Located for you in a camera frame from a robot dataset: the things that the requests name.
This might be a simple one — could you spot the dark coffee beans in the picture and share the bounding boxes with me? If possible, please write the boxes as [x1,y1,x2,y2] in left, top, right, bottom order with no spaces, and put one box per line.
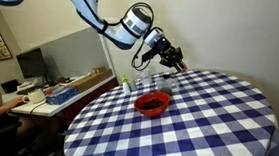
[141,97,166,112]

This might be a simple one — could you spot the blue box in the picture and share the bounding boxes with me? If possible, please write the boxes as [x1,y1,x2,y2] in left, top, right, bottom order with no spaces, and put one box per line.
[45,84,81,108]

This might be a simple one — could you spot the clear plastic jug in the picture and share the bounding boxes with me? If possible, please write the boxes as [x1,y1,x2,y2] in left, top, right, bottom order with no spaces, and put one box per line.
[154,73,181,97]

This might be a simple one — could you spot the blue white checked tablecloth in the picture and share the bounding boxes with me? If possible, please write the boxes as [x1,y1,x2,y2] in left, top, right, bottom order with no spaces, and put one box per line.
[62,60,279,156]

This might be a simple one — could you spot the black computer monitor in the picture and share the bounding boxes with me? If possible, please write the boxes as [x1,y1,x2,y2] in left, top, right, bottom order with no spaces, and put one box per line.
[14,45,50,82]

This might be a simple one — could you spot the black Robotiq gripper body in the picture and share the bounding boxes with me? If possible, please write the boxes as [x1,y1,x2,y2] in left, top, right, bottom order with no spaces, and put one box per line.
[153,35,174,58]

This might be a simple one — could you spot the grey cubicle partition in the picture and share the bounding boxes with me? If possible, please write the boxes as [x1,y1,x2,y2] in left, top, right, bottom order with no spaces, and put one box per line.
[18,22,116,88]

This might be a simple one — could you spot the thin black desk cable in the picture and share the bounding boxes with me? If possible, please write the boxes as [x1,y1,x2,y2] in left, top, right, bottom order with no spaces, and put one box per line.
[29,99,47,117]

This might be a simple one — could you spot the black desk device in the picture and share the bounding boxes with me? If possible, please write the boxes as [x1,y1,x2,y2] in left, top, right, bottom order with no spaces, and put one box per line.
[0,77,22,96]

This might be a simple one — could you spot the white keyboard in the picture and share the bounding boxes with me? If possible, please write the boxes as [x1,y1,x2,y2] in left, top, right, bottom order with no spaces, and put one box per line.
[15,77,45,97]

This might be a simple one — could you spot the green-capped white bottle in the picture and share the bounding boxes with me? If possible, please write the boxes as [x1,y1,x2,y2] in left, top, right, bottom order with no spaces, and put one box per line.
[120,74,133,95]

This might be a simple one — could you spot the person right hand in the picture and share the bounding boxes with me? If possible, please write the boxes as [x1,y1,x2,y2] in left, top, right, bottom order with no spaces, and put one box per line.
[8,95,26,109]

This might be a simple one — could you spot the clear plastic cup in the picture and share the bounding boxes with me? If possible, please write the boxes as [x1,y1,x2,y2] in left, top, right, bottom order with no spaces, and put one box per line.
[138,69,153,87]

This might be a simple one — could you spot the red plastic bowl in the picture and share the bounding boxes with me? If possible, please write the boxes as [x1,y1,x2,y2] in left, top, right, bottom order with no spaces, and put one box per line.
[132,89,172,121]

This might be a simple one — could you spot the white desk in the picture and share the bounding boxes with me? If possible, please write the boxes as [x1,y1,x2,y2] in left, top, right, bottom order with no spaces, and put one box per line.
[0,65,118,123]

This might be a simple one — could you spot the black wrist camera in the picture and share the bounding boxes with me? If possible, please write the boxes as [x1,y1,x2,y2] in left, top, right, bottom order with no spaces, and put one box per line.
[141,48,156,65]

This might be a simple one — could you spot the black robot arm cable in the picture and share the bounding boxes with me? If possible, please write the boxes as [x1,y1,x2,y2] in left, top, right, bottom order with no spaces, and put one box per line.
[64,0,161,73]

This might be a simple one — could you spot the dark red cabinet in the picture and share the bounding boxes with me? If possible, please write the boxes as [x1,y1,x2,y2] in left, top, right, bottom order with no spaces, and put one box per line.
[63,74,120,130]

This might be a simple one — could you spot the long cardboard box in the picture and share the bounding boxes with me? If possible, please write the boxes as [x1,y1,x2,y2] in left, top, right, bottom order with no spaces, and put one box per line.
[72,66,115,96]

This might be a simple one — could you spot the red-handled metal spoon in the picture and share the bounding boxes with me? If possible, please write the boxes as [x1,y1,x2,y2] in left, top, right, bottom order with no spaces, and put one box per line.
[162,61,189,82]

